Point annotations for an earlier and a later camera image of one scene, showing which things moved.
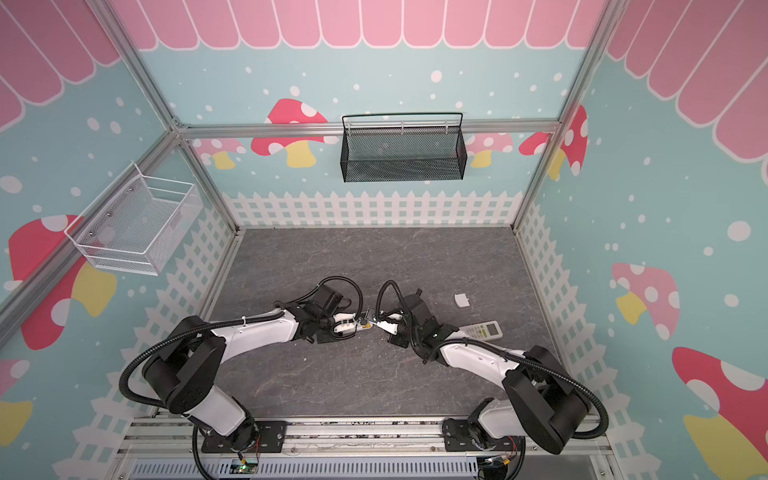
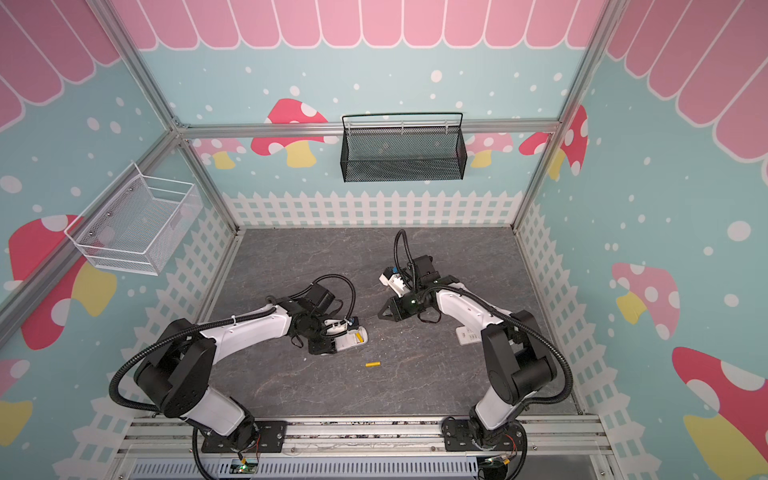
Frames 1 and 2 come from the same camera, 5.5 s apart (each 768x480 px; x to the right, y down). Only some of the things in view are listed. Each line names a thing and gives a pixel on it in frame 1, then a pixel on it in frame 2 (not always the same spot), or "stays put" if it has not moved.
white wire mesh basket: [138, 224] stays put
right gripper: [405, 327] → [405, 302]
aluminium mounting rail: [347, 439] stays put
